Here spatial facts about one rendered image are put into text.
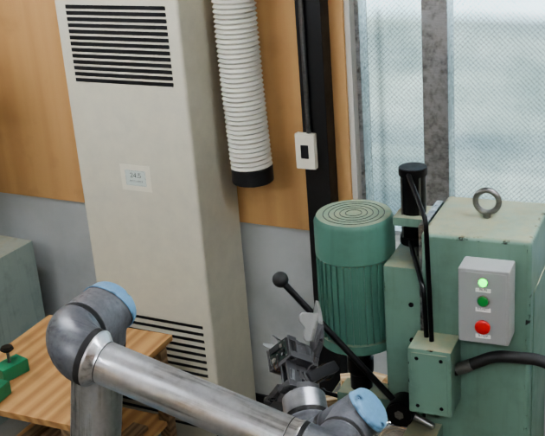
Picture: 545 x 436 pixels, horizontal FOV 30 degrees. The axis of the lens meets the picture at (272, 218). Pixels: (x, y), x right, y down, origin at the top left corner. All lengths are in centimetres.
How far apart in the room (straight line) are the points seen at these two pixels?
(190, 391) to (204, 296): 194
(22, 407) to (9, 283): 96
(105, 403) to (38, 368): 163
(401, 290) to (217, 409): 52
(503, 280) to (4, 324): 284
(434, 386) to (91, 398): 71
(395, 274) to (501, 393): 33
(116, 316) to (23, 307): 243
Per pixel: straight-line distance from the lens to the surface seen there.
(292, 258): 396
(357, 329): 227
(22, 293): 453
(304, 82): 358
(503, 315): 205
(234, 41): 358
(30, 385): 375
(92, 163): 392
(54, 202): 453
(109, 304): 213
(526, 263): 207
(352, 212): 225
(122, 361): 199
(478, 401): 224
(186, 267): 385
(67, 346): 202
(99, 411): 224
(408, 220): 217
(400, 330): 225
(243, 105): 362
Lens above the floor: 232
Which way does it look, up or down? 21 degrees down
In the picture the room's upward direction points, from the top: 5 degrees counter-clockwise
